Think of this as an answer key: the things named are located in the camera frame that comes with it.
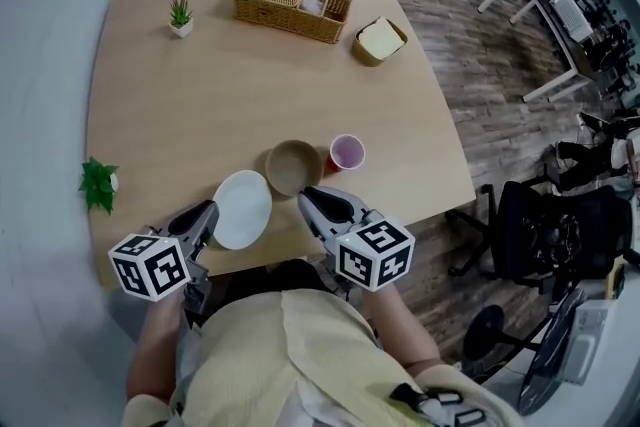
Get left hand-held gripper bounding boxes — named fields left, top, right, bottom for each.
left=108, top=199, right=222, bottom=330

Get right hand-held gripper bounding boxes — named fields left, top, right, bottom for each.
left=297, top=185, right=416, bottom=302

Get white plate dish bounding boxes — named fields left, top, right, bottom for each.
left=211, top=169, right=274, bottom=251

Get brown bowl dish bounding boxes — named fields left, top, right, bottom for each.
left=264, top=139, right=325, bottom=197

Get red cup dish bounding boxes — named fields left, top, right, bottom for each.
left=323, top=133, right=367, bottom=176

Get person's left forearm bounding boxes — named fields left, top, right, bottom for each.
left=125, top=297, right=197, bottom=402

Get person's right forearm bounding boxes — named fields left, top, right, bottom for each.
left=370, top=285, right=442, bottom=367

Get person's black trousers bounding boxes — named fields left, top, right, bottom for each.
left=212, top=258, right=334, bottom=304

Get leafy green plant white pot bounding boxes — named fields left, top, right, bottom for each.
left=78, top=156, right=121, bottom=215

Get person's pale yellow shirt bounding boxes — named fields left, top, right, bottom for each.
left=121, top=288, right=524, bottom=427

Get brown square napkin box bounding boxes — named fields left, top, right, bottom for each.
left=351, top=15, right=409, bottom=68

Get black round stool base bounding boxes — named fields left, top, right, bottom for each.
left=461, top=303, right=507, bottom=362

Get woven wicker tissue basket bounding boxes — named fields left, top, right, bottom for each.
left=231, top=0, right=353, bottom=45

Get small spiky plant white pot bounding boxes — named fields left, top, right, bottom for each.
left=167, top=0, right=195, bottom=40

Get black mesh office chair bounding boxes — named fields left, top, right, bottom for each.
left=446, top=178, right=635, bottom=302

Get black round panel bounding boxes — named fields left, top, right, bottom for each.
left=517, top=288, right=587, bottom=417

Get white box device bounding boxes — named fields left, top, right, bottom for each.
left=553, top=298, right=617, bottom=387

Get black chest harness strap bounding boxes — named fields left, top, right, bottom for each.
left=388, top=383, right=489, bottom=427

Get white frame office desk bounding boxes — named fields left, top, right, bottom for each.
left=477, top=0, right=601, bottom=105

